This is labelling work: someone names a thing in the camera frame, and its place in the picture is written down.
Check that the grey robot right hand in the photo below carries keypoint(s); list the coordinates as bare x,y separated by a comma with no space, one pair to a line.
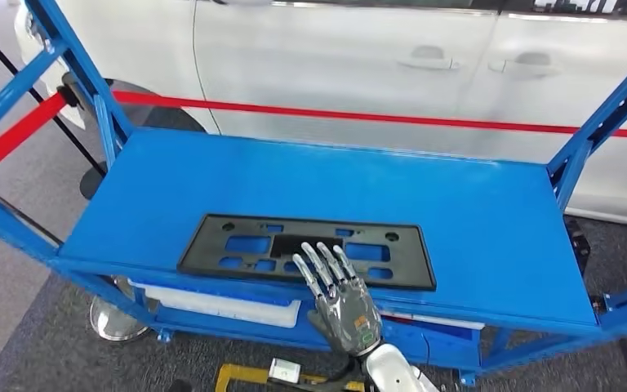
346,319

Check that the black plastic plate frame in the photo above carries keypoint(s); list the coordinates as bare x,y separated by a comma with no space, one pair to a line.
413,259

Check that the blue metal shelf rack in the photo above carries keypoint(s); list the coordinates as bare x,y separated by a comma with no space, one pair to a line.
346,189

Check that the red barrier belt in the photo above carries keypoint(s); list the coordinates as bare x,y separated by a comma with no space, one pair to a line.
10,135
346,114

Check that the chrome base stanchion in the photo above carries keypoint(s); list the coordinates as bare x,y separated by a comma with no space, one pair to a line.
113,322

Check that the white car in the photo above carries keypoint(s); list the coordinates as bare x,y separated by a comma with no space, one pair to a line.
319,59

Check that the black stanchion belt head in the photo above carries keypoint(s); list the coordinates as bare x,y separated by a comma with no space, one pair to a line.
70,92

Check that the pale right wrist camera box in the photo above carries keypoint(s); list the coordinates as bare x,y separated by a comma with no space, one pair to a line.
285,370

